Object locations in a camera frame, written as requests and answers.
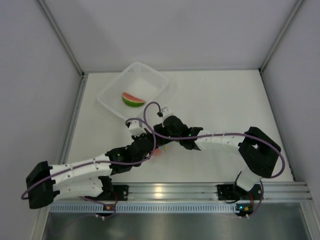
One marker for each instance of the white perforated plastic basket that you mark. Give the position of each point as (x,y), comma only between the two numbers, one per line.
(139,80)

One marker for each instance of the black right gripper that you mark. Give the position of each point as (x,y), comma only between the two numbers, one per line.
(160,130)

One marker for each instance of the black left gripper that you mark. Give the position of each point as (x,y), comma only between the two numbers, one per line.
(148,134)

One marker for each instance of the aluminium mounting rail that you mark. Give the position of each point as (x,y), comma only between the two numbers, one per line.
(274,192)

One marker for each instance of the white slotted cable duct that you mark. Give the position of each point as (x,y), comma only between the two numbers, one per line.
(146,208)

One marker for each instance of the fake watermelon slice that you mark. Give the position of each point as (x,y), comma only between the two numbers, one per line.
(132,101)

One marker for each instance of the clear zip top bag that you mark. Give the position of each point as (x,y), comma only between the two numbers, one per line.
(164,148)

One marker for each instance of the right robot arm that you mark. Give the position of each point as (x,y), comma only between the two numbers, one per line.
(260,153)

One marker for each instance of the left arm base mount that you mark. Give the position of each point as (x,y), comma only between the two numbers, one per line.
(114,193)

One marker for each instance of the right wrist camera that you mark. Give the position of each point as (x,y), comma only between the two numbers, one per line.
(164,113)

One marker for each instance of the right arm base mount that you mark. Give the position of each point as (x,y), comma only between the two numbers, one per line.
(230,192)

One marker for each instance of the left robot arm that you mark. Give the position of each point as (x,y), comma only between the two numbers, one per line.
(88,178)

